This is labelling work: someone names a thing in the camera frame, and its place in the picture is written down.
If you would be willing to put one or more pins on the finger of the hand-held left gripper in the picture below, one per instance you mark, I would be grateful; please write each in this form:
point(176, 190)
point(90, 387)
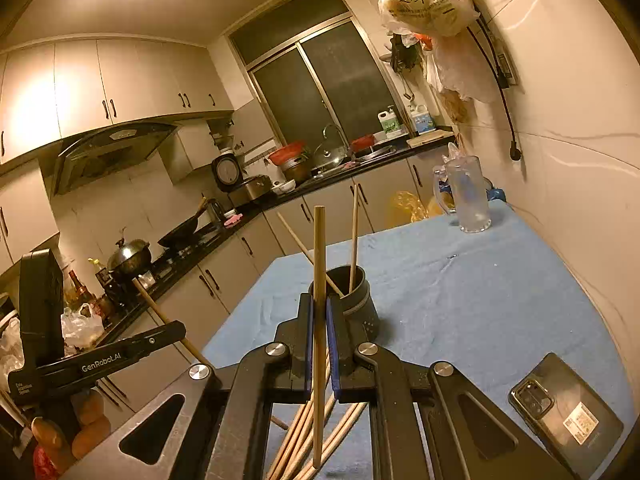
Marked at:
point(162, 337)

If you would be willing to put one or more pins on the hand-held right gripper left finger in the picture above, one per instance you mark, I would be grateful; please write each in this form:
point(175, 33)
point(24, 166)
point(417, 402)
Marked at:
point(307, 347)

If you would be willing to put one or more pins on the white upper kitchen cabinets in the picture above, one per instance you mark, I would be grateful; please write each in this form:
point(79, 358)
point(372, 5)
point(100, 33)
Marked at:
point(75, 85)

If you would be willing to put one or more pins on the green label detergent bottle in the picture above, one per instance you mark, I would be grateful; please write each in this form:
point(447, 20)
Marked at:
point(390, 122)

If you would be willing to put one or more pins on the electric kettle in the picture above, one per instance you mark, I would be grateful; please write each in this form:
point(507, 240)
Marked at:
point(216, 212)

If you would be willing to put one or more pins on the white kitchen cabinets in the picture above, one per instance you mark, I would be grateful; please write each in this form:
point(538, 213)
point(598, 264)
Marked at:
point(75, 85)
point(225, 280)

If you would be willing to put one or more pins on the steel pot with lid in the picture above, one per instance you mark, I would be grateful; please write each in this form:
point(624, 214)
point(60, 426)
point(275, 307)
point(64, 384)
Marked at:
point(130, 257)

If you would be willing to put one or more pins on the kitchen window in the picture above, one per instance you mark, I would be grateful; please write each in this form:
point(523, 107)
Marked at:
point(320, 85)

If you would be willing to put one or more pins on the red plastic basin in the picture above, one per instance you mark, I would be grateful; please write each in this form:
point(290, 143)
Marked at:
point(286, 154)

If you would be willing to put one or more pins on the blue label detergent bottle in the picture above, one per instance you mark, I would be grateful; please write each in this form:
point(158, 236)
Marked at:
point(421, 120)

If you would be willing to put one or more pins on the black smartphone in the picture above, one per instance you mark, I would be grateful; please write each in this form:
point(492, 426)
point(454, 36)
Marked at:
point(575, 410)

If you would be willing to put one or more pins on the translucent plastic bag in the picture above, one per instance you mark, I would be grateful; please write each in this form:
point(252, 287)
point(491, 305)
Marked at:
point(460, 70)

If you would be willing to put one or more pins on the black kitchen countertop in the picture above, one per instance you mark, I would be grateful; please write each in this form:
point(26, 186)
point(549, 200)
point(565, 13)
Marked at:
point(220, 235)

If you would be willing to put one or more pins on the black range hood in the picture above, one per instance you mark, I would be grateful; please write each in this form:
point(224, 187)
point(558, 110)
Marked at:
point(110, 150)

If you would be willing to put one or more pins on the blue plastic bag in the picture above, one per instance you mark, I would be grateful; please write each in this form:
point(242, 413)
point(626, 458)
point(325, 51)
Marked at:
point(500, 194)

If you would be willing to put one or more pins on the chrome faucet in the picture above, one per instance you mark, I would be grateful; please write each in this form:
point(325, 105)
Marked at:
point(334, 127)

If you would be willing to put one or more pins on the wooden cutting board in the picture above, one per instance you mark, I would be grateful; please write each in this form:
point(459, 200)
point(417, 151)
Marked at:
point(430, 139)

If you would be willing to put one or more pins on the white plastic bag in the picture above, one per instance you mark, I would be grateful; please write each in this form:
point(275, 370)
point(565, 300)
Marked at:
point(80, 327)

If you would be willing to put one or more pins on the hanging dark utensils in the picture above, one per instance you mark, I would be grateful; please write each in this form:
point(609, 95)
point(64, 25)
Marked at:
point(405, 52)

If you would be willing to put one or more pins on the black wok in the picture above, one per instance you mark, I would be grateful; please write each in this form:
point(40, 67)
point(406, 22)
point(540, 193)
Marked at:
point(180, 234)

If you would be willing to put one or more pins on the wooden chopstick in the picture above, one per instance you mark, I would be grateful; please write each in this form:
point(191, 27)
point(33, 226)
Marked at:
point(295, 240)
point(354, 235)
point(160, 312)
point(318, 285)

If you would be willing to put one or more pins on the glass pot lid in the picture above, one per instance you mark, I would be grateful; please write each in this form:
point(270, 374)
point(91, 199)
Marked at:
point(329, 157)

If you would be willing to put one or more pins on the blue tablecloth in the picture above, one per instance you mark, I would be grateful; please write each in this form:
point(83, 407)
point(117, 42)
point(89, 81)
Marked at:
point(450, 300)

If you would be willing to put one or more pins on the rice cooker with open lid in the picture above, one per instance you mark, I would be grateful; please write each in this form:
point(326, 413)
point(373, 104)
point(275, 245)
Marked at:
point(227, 172)

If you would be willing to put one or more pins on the pink cloth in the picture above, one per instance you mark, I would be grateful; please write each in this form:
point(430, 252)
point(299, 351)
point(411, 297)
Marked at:
point(233, 219)

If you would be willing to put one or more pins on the red bowl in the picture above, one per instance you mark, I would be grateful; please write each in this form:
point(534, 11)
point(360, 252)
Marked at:
point(362, 144)

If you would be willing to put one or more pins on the person's left hand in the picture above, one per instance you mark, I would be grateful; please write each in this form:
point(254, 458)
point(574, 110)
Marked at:
point(92, 425)

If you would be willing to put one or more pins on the white lower kitchen cabinets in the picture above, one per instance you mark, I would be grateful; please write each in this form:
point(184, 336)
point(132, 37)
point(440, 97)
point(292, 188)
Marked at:
point(225, 280)

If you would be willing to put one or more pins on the clear glass pitcher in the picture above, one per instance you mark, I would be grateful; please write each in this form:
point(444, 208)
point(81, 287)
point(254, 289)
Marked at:
point(467, 195)

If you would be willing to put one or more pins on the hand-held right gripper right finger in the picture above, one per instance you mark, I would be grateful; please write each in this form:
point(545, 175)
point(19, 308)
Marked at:
point(333, 350)

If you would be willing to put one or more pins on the wall power strip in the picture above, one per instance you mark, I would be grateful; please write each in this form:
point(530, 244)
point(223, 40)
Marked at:
point(506, 67)

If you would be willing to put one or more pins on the dark grey chopstick holder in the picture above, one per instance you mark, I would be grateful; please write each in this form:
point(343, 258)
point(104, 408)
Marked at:
point(362, 305)

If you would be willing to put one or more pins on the yellow plastic bag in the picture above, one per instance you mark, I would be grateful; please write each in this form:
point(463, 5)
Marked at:
point(407, 207)

